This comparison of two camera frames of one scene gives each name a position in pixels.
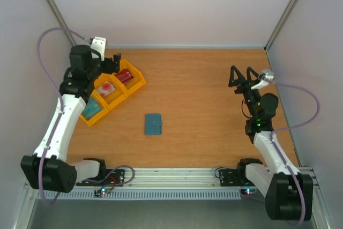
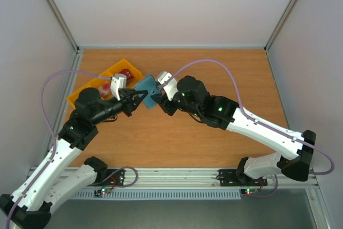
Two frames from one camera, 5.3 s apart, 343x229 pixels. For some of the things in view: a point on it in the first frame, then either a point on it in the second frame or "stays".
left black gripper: [110, 69] to [130, 103]
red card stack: [125, 75] stays
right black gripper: [244, 87] to [166, 103]
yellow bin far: [128, 78] stays
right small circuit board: [248, 191] stays
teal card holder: [153, 124] to [147, 83]
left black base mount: [106, 177] stays
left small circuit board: [98, 193] stays
